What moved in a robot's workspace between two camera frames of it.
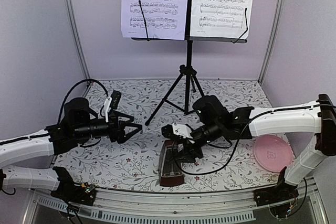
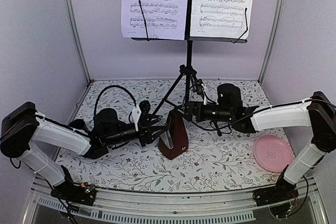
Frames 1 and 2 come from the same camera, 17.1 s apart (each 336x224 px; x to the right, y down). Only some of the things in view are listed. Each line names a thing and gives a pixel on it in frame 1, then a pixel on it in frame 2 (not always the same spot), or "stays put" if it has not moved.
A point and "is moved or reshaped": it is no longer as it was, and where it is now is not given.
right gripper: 189,153 -> 192,107
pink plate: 272,153 stays put
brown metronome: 171,174 is moved or reshaped
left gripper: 118,135 -> 147,136
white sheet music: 218,3 stays put
